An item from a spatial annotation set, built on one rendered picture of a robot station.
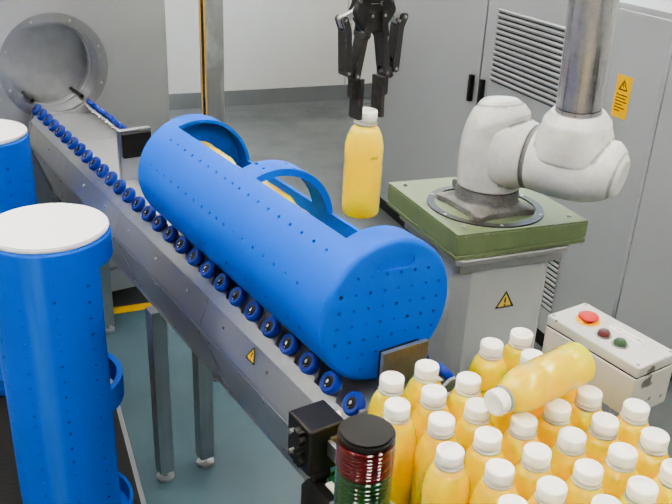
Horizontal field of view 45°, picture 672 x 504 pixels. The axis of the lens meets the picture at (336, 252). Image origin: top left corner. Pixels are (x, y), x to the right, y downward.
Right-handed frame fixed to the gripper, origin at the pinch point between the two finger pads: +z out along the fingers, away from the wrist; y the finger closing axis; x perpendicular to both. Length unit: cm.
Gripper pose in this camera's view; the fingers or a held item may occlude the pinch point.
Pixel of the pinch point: (367, 97)
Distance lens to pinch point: 140.6
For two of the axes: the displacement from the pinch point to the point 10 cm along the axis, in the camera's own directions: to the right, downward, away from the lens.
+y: -8.4, 2.0, -5.1
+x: 5.4, 3.8, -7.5
